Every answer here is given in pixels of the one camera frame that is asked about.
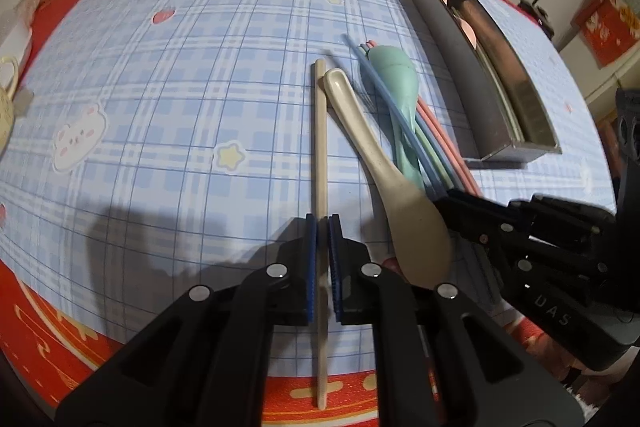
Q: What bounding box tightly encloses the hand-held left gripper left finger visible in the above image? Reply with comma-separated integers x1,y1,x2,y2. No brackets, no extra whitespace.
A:
55,213,318,427

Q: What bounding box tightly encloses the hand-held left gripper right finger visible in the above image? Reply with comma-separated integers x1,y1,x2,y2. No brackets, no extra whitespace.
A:
327,213,586,427

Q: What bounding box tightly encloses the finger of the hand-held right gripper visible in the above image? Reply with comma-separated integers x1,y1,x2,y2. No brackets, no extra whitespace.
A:
507,194,617,241
434,191,532,274

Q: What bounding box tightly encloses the blue chopstick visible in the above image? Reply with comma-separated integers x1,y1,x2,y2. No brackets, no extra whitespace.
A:
342,34,441,202
417,112,458,194

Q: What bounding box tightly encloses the beige spoon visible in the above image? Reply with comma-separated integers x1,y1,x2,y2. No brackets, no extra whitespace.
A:
322,68,453,290

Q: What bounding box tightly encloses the stainless steel utensil tray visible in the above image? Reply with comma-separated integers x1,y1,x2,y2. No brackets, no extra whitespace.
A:
384,0,562,165

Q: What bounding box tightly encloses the beige chopstick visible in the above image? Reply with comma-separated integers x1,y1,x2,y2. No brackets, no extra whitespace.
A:
311,59,331,410

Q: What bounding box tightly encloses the green spoon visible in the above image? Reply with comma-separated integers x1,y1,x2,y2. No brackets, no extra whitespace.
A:
359,46,426,188

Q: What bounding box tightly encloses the pink spoon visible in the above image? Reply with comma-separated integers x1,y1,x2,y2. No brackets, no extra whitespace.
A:
437,0,478,48

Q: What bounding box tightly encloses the brown rice cooker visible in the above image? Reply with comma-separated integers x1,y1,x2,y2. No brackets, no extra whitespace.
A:
520,4,556,40

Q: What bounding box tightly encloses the blue plaid tablecloth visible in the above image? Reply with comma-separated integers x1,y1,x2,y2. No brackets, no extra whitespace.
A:
0,0,618,380

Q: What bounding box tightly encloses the white printed mug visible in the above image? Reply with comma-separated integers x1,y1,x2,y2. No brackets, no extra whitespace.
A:
0,57,23,158

